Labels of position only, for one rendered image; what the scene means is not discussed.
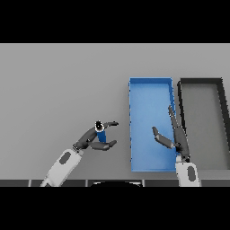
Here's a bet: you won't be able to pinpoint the blue bin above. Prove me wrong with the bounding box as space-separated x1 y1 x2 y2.
128 77 181 173

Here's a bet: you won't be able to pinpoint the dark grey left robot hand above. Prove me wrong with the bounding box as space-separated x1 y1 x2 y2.
72 120 119 154

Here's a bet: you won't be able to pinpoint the blue pipe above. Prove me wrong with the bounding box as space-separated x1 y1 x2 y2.
93 119 108 144

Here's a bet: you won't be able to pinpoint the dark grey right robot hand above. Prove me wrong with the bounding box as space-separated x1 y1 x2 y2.
151 104 191 164

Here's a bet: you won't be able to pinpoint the dark grey bin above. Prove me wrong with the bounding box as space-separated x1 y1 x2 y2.
176 77 230 172

